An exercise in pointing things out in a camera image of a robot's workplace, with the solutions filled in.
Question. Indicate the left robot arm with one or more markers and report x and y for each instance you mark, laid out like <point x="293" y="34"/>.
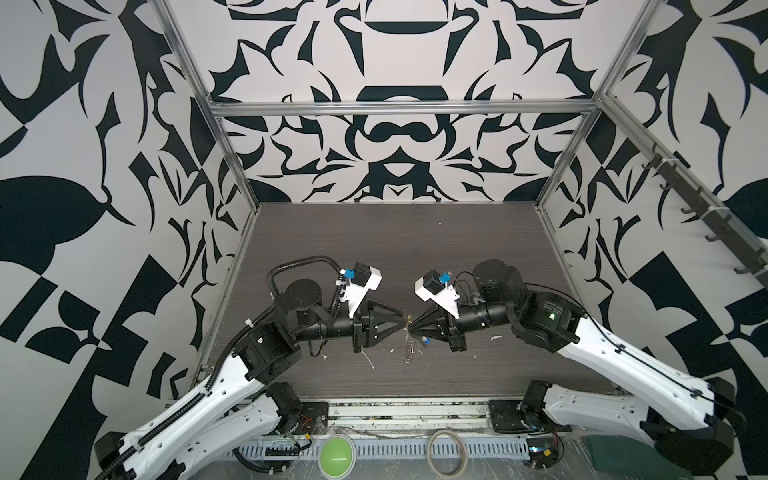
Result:
<point x="313" y="299"/>

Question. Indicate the white slotted cable duct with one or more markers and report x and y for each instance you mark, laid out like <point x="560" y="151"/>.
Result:
<point x="515" y="449"/>

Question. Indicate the green round button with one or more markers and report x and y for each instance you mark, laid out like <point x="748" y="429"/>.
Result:
<point x="337" y="457"/>

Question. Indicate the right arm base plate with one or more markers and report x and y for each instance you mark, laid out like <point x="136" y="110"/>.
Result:
<point x="507" y="418"/>

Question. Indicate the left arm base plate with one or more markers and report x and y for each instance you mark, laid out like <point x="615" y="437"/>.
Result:
<point x="313" y="416"/>

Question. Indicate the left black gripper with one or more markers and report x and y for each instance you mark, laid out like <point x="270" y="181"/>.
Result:
<point x="358" y="327"/>

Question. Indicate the aluminium frame crossbar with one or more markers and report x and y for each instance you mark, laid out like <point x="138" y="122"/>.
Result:
<point x="415" y="107"/>

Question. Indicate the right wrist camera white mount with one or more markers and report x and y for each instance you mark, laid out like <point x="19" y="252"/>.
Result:
<point x="438" y="287"/>

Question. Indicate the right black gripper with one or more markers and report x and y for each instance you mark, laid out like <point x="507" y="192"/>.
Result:
<point x="424" y="324"/>

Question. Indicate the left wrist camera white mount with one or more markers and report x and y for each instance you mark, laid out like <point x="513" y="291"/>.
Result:
<point x="355" y="284"/>

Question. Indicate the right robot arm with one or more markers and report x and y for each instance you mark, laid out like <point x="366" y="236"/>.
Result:
<point x="683" y="417"/>

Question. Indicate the metal keyring with yellow tag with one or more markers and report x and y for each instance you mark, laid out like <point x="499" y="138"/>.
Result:
<point x="410" y="348"/>

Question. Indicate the dark green cloth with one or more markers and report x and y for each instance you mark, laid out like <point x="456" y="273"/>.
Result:
<point x="624" y="456"/>

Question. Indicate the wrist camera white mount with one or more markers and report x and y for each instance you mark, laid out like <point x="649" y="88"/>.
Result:
<point x="355" y="284"/>
<point x="438" y="287"/>

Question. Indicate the aluminium front rail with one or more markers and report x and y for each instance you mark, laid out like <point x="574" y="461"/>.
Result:
<point x="408" y="411"/>

